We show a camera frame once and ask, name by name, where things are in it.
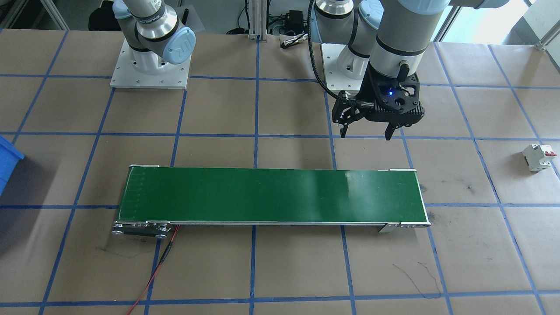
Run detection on silver metal clip tool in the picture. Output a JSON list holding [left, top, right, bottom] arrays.
[[280, 34, 309, 50]]

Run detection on black power adapter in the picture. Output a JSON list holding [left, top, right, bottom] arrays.
[[286, 10, 306, 32]]

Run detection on green belt conveyor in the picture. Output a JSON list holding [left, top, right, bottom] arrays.
[[110, 164, 432, 240]]

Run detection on white circuit breaker red switches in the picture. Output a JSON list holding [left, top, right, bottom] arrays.
[[522, 143, 559, 173]]

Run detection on blue plastic bin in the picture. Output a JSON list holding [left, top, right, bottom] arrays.
[[0, 135, 25, 196]]

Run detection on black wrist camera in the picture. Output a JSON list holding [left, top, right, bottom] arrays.
[[364, 101, 426, 126]]

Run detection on white square base plate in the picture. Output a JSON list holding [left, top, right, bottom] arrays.
[[321, 43, 372, 86], [110, 38, 192, 90]]

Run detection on black braided cable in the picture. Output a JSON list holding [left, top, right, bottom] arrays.
[[307, 0, 351, 104]]

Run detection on metal frame bar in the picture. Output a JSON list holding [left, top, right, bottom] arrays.
[[38, 0, 71, 31], [534, 25, 560, 51], [432, 0, 462, 42]]

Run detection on aluminium profile post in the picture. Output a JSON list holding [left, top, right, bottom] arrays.
[[247, 0, 269, 41]]

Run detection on red and black wire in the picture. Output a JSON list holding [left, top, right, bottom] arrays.
[[126, 224, 180, 315]]

